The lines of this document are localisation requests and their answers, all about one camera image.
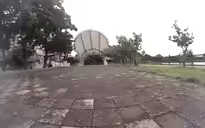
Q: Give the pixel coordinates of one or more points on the cluster of bushy trees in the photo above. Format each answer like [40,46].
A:
[128,50]

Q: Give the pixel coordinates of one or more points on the pale building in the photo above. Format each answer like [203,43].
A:
[39,56]

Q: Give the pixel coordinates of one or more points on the chequered stone paved plaza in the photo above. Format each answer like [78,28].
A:
[100,96]

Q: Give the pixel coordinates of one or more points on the grass strip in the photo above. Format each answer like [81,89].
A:
[186,73]

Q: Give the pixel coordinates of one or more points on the long dark railing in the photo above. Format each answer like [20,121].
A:
[196,59]

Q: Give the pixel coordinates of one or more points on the small slender tree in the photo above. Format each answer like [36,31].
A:
[182,38]

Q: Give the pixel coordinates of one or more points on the group of large dark trees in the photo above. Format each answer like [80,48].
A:
[33,23]

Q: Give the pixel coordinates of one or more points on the pale arched shell canopy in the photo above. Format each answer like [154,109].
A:
[91,41]

